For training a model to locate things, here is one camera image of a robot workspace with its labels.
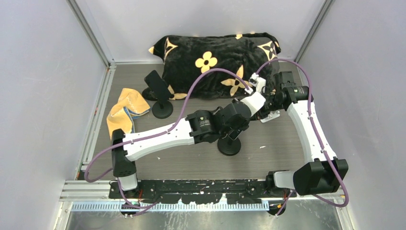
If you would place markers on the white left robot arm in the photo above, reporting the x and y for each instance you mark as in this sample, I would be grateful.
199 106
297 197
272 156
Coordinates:
200 126

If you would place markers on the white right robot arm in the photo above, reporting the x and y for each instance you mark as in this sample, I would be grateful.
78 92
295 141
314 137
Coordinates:
322 169

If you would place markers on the white folding phone stand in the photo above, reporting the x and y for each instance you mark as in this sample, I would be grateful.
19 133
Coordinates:
271 116

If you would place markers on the black flower-pattern pillow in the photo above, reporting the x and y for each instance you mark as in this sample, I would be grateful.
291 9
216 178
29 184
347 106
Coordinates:
185 58

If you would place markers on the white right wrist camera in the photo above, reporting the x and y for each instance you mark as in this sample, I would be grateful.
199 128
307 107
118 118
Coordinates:
258 82

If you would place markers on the white-edged smartphone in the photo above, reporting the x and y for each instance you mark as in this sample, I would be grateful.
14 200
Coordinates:
234 134

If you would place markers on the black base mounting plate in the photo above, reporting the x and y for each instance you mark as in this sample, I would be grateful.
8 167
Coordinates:
235 191

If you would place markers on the yellow cloth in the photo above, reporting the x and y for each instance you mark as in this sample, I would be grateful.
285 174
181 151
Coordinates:
130 106

